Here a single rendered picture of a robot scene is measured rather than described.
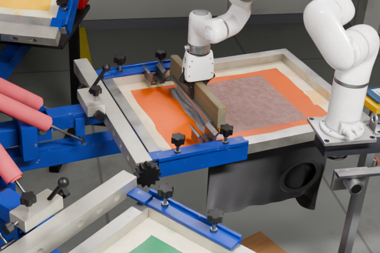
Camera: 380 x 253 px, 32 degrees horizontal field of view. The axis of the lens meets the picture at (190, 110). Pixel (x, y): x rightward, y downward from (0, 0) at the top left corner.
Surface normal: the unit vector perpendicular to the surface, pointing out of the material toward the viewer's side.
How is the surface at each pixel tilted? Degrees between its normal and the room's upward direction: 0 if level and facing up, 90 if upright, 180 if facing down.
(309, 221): 0
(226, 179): 95
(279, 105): 0
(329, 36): 83
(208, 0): 90
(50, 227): 0
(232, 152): 90
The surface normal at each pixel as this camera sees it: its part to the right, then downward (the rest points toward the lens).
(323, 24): -0.56, 0.29
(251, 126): 0.05, -0.86
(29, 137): 0.39, 0.49
